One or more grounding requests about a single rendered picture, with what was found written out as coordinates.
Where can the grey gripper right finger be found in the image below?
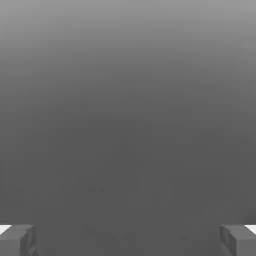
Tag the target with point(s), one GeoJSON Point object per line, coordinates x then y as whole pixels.
{"type": "Point", "coordinates": [240, 242]}

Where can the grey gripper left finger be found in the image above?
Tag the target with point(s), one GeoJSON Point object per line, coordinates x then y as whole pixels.
{"type": "Point", "coordinates": [16, 242]}

